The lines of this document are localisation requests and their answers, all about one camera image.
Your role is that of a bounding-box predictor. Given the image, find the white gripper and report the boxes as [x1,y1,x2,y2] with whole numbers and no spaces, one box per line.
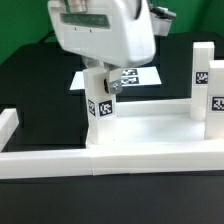
[48,0,156,94]

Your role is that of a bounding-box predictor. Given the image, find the black cable bundle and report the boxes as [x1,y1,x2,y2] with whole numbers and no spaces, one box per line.
[38,29,58,44]

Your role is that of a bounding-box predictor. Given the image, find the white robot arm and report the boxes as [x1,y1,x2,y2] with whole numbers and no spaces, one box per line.
[47,0,176,94]

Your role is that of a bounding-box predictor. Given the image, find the white obstacle fence frame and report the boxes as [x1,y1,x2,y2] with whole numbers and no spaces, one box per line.
[0,109,224,179]

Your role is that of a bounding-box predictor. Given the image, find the white desk top tray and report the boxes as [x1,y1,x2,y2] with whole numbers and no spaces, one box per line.
[86,99,224,152]

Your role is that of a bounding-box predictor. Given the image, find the fiducial marker sheet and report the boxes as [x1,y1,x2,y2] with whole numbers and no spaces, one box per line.
[70,67,162,90]

